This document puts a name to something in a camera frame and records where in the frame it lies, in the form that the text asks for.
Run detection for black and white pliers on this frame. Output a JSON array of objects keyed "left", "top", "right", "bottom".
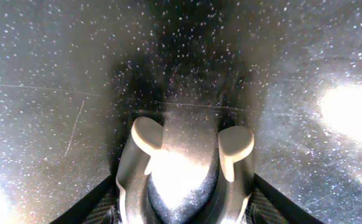
[{"left": 115, "top": 116, "right": 256, "bottom": 224}]

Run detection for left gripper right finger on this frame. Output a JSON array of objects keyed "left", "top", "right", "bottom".
[{"left": 245, "top": 173, "right": 325, "bottom": 224}]

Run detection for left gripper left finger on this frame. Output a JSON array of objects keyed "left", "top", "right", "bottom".
[{"left": 49, "top": 175, "right": 120, "bottom": 224}]

